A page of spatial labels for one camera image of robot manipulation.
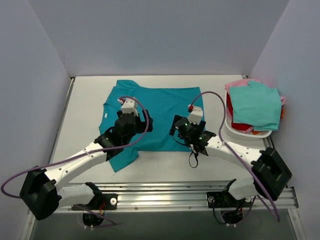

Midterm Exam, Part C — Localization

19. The light turquoise t-shirt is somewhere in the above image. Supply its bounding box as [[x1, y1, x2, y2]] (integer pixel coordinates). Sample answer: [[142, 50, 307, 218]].
[[228, 80, 282, 132]]

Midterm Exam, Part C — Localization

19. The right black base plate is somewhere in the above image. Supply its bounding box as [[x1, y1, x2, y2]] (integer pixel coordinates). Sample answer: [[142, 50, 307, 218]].
[[206, 191, 252, 209]]

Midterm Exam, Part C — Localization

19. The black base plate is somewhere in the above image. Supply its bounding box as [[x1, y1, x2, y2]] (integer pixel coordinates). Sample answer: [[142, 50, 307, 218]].
[[71, 193, 118, 211], [206, 191, 252, 209]]

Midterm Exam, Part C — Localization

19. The red t-shirt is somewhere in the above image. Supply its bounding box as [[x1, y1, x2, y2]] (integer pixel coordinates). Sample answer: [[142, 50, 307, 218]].
[[226, 93, 253, 134]]

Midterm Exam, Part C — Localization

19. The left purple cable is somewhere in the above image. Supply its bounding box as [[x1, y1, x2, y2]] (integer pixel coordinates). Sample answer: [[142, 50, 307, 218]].
[[0, 96, 151, 226]]

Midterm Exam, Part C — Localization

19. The teal t-shirt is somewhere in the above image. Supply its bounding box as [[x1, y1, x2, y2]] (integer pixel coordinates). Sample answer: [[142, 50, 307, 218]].
[[98, 79, 204, 172]]

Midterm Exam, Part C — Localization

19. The aluminium rail frame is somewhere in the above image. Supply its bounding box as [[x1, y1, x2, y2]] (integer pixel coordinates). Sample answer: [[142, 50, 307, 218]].
[[51, 74, 299, 214]]

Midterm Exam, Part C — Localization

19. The pink t-shirt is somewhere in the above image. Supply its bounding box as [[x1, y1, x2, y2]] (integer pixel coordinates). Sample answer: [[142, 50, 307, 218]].
[[225, 79, 285, 109]]

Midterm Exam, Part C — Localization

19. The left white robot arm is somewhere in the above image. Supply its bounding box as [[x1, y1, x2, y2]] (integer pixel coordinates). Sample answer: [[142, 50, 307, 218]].
[[19, 109, 153, 220]]

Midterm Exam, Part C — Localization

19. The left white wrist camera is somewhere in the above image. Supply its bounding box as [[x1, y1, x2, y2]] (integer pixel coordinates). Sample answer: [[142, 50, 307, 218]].
[[117, 97, 139, 117]]

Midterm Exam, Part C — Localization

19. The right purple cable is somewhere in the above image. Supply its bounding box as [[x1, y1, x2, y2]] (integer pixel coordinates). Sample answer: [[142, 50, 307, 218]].
[[189, 91, 281, 223]]

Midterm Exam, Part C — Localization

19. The white laundry basket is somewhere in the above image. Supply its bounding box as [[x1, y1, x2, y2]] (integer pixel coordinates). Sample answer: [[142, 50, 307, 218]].
[[223, 89, 272, 140]]

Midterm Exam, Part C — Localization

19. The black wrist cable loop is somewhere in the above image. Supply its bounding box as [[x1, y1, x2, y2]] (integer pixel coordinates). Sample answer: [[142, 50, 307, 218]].
[[171, 134, 200, 169]]

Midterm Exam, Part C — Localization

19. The purple cable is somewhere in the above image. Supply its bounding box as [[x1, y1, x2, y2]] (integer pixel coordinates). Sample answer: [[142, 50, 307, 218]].
[[0, 96, 151, 226], [189, 91, 281, 223]]

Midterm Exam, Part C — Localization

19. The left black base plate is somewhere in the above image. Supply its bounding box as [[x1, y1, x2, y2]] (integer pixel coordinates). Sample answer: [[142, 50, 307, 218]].
[[71, 193, 118, 211]]

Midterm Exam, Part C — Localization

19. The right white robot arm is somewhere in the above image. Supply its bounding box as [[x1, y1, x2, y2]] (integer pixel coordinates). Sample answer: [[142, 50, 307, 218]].
[[169, 115, 292, 207]]

